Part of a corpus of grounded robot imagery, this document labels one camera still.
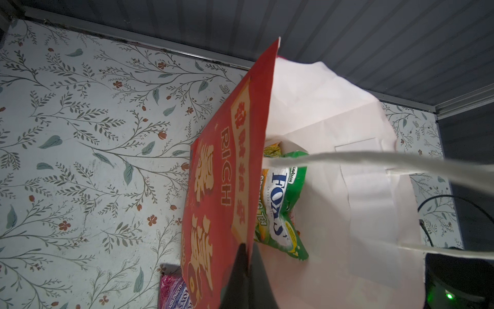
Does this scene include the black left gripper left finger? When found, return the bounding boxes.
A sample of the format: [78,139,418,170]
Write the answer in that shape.
[220,243,250,309]

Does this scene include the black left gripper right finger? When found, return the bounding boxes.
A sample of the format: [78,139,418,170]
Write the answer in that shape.
[248,244,279,309]

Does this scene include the purple Fox's candy bag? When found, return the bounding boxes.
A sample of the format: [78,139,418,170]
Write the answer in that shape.
[158,263,193,309]

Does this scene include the green Fox's candy bag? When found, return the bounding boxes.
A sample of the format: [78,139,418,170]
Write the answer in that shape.
[253,150,310,261]

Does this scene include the red and white paper bag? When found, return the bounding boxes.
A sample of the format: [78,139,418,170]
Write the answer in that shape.
[181,41,493,308]

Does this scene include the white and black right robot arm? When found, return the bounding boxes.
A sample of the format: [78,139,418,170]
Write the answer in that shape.
[253,194,493,308]

